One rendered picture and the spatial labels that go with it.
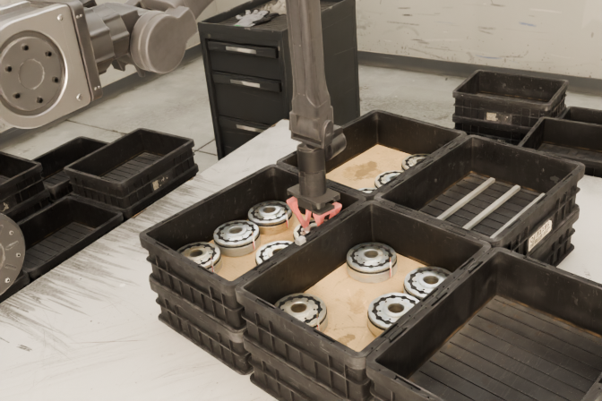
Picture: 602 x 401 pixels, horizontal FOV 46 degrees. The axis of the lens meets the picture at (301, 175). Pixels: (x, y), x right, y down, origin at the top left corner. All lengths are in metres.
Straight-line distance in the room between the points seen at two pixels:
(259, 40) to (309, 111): 1.60
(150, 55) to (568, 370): 0.83
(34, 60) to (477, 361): 0.85
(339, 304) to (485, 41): 3.53
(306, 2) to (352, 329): 0.59
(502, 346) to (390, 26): 3.88
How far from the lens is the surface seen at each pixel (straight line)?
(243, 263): 1.52
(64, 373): 1.56
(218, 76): 3.15
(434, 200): 1.71
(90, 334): 1.64
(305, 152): 1.42
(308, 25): 1.28
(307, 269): 1.40
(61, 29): 0.84
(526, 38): 4.66
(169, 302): 1.54
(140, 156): 2.91
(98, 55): 0.88
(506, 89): 3.21
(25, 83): 0.82
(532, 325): 1.35
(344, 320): 1.34
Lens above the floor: 1.68
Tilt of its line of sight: 28 degrees down
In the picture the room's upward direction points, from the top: 5 degrees counter-clockwise
